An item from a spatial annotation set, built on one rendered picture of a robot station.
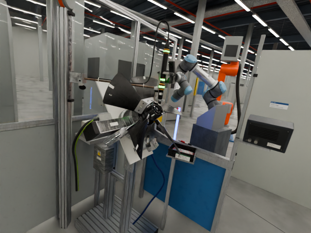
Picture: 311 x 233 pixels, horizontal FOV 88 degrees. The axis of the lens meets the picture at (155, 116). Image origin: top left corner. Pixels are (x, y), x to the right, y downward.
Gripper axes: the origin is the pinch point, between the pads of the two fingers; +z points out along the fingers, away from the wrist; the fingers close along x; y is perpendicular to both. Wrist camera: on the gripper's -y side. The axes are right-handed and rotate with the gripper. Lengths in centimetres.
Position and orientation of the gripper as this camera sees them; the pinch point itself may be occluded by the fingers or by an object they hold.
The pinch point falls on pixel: (161, 71)
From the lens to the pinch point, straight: 119.3
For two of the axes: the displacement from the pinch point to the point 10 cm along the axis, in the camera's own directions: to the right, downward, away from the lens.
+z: -5.9, 1.1, -8.0
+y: -1.3, 9.7, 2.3
